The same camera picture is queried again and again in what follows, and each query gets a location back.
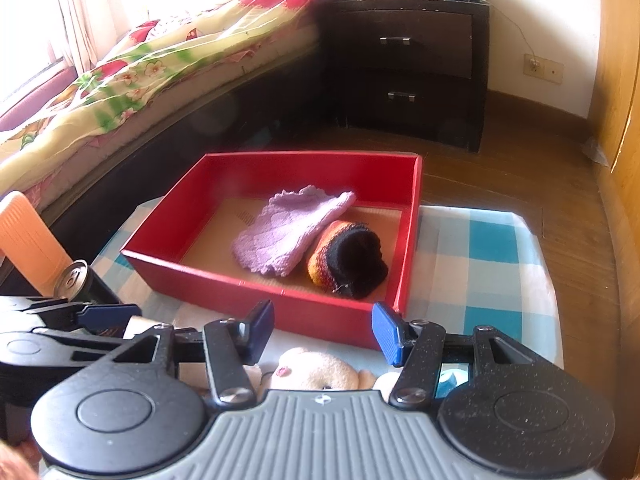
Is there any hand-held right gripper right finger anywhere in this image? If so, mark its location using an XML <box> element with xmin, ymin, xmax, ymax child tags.
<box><xmin>372</xmin><ymin>302</ymin><xmax>548</xmax><ymax>409</ymax></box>

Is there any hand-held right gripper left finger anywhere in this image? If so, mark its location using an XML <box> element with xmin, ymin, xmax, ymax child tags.
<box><xmin>102</xmin><ymin>300</ymin><xmax>275</xmax><ymax>405</ymax></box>

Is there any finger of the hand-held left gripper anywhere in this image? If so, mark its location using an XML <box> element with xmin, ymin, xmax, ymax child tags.
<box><xmin>30</xmin><ymin>327</ymin><xmax>151</xmax><ymax>363</ymax></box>
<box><xmin>27</xmin><ymin>296</ymin><xmax>144</xmax><ymax>332</ymax></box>

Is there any red cardboard box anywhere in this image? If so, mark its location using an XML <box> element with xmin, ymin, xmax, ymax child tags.
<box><xmin>121</xmin><ymin>151</ymin><xmax>425</xmax><ymax>352</ymax></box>

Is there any white plush toy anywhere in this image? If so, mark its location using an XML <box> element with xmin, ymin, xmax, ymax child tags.
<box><xmin>260</xmin><ymin>346</ymin><xmax>377</xmax><ymax>392</ymax></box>

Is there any green drink can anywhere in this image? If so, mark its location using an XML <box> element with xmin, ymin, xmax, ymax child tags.
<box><xmin>52</xmin><ymin>260</ymin><xmax>123</xmax><ymax>308</ymax></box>

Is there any black orange striped knitted hat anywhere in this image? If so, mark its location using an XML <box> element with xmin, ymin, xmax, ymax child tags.
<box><xmin>306</xmin><ymin>220</ymin><xmax>390</xmax><ymax>301</ymax></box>

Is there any purple knitted cloth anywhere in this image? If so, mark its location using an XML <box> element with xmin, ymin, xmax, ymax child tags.
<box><xmin>231</xmin><ymin>185</ymin><xmax>357</xmax><ymax>277</ymax></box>

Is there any orange ribbed plastic cylinder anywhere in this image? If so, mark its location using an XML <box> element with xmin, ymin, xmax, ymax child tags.
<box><xmin>0</xmin><ymin>191</ymin><xmax>76</xmax><ymax>296</ymax></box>

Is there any blue white checkered cloth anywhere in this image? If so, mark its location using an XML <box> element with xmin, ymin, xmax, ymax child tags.
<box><xmin>90</xmin><ymin>195</ymin><xmax>566</xmax><ymax>396</ymax></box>

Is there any dark wooden bed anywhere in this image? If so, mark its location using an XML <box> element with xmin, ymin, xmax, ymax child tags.
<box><xmin>0</xmin><ymin>25</ymin><xmax>328</xmax><ymax>283</ymax></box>

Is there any dark nightstand drawer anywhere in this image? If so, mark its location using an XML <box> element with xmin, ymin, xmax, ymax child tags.
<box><xmin>336</xmin><ymin>6</ymin><xmax>475</xmax><ymax>80</ymax></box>
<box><xmin>336</xmin><ymin>67</ymin><xmax>473</xmax><ymax>136</ymax></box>

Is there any dark wooden nightstand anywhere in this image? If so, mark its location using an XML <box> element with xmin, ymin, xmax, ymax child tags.
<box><xmin>320</xmin><ymin>0</ymin><xmax>492</xmax><ymax>155</ymax></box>

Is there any floral yellow blanket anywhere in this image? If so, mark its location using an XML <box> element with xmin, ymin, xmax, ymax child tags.
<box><xmin>0</xmin><ymin>0</ymin><xmax>347</xmax><ymax>177</ymax></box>

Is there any sheer curtain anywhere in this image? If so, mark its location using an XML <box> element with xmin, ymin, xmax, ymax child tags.
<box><xmin>47</xmin><ymin>0</ymin><xmax>123</xmax><ymax>77</ymax></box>

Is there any wooden wardrobe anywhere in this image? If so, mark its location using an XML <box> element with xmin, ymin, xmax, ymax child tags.
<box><xmin>586</xmin><ymin>0</ymin><xmax>640</xmax><ymax>243</ymax></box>

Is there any wall power outlet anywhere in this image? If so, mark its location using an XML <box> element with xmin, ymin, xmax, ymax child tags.
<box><xmin>522</xmin><ymin>52</ymin><xmax>564</xmax><ymax>84</ymax></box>

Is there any thin white cable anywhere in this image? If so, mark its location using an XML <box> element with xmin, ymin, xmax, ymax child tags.
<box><xmin>491</xmin><ymin>6</ymin><xmax>540</xmax><ymax>70</ymax></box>

